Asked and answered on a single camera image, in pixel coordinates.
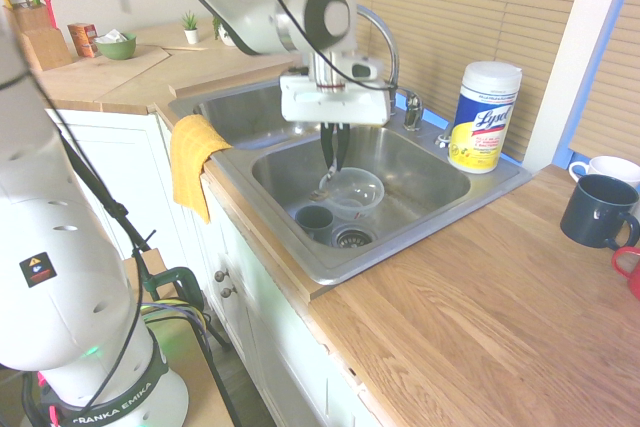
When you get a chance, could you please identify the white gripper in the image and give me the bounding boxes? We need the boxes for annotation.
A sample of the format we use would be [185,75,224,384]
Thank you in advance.
[278,71,392,173]

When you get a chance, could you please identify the sink drain strainer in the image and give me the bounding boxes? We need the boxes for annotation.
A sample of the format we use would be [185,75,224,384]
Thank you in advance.
[330,224,377,251]

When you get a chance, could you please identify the stainless steel double sink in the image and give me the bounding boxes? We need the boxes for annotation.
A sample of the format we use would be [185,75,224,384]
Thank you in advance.
[167,79,534,287]

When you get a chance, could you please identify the clear plastic bowl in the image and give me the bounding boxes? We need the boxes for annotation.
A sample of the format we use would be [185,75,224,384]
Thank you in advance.
[319,166,386,222]

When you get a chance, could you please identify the dark green cup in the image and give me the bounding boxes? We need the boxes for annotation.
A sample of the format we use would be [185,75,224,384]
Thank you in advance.
[294,204,335,243]

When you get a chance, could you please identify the chrome gooseneck faucet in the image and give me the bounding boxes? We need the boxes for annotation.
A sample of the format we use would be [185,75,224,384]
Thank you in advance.
[355,4,402,116]

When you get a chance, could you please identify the yellow dish towel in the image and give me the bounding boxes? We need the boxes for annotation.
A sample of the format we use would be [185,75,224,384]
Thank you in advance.
[169,114,234,225]

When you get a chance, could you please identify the Lysol wipes canister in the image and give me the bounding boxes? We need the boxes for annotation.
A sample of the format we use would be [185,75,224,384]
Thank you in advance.
[446,60,524,175]

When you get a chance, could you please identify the leafy potted plant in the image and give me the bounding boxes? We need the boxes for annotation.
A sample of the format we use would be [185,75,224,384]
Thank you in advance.
[212,15,237,47]

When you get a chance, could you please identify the wide beige window blind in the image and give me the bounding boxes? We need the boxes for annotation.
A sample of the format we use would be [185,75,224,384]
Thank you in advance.
[272,0,592,163]

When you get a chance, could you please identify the small plant in white pot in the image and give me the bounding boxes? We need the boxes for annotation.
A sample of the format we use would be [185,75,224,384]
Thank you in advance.
[179,10,201,46]

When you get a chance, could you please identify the kitchen base cabinet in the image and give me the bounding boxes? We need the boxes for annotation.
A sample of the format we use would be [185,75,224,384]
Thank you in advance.
[44,109,376,427]

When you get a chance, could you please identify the green clamp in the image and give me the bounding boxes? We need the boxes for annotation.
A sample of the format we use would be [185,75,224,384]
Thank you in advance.
[139,266,206,314]

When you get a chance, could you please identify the green bowl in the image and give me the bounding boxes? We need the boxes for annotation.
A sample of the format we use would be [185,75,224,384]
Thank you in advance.
[93,32,138,61]

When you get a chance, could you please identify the white packets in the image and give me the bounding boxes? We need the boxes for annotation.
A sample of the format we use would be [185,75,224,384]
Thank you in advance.
[94,29,129,45]

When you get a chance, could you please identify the dark blue mug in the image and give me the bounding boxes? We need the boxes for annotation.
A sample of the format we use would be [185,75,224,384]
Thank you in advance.
[559,174,640,252]

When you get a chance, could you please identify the orange box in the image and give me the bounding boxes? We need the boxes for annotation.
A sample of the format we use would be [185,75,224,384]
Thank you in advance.
[67,21,100,59]

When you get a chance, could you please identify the white mug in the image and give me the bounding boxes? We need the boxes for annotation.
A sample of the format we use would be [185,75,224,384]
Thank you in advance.
[568,155,640,189]

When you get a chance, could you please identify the wooden knife block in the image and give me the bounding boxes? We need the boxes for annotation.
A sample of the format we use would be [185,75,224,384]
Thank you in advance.
[2,1,74,73]

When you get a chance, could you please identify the red mug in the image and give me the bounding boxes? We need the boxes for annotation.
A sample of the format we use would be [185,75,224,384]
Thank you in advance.
[610,245,640,301]

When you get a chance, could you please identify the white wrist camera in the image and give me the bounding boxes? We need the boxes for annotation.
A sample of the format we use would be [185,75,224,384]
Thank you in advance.
[349,59,384,84]

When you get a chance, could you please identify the chrome faucet handle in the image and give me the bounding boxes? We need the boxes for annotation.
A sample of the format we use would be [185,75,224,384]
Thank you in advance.
[402,89,425,132]

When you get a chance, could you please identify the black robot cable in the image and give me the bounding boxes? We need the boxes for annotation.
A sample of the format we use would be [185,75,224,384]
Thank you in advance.
[0,0,396,416]

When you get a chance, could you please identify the blue tape on post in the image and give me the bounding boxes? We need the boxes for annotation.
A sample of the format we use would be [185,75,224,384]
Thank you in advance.
[552,0,640,171]

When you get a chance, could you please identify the coloured cable bundle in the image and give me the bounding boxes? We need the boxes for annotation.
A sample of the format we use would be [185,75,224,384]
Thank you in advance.
[139,298,212,344]

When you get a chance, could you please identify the white window post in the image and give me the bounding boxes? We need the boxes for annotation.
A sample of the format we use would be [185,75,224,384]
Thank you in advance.
[522,0,640,173]

